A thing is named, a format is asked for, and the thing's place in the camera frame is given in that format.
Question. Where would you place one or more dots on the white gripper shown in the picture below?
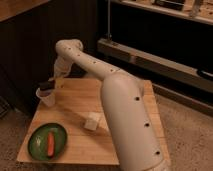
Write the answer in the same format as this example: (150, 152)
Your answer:
(61, 68)

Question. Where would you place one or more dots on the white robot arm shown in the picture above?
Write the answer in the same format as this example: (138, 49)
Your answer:
(121, 94)

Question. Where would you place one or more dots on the white ceramic cup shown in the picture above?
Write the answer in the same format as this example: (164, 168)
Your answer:
(47, 97)

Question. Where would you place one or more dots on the wooden board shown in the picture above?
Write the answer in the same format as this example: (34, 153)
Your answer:
(74, 100)

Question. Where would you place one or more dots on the white sponge block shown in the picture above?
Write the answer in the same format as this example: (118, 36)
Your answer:
(92, 121)

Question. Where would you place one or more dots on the orange carrot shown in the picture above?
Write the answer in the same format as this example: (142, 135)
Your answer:
(50, 149)

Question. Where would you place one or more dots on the green plate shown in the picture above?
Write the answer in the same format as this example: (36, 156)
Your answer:
(47, 142)

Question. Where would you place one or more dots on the vertical metal pole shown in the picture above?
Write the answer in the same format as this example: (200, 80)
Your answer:
(109, 20)

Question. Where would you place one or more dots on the grey metal rail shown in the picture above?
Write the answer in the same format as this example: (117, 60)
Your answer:
(165, 67)

